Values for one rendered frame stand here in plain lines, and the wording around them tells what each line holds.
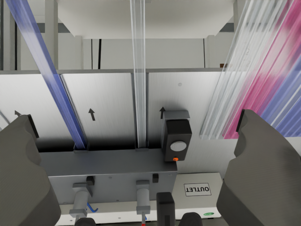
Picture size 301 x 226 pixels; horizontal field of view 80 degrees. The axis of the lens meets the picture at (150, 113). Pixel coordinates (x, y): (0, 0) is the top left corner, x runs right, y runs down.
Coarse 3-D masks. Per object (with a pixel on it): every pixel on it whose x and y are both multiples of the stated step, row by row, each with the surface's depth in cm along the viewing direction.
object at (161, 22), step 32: (64, 0) 61; (96, 0) 62; (128, 0) 62; (160, 0) 63; (192, 0) 63; (224, 0) 64; (96, 32) 84; (128, 32) 85; (160, 32) 86; (192, 32) 87
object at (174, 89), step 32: (0, 96) 25; (32, 96) 25; (96, 96) 26; (128, 96) 26; (160, 96) 26; (192, 96) 27; (0, 128) 29; (64, 128) 30; (96, 128) 31; (128, 128) 31; (160, 128) 32; (192, 128) 32; (192, 160) 40; (224, 160) 41
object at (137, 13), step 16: (144, 0) 17; (144, 16) 17; (144, 32) 19; (144, 48) 20; (144, 64) 21; (144, 80) 23; (144, 96) 25; (144, 112) 27; (144, 128) 30; (144, 144) 33
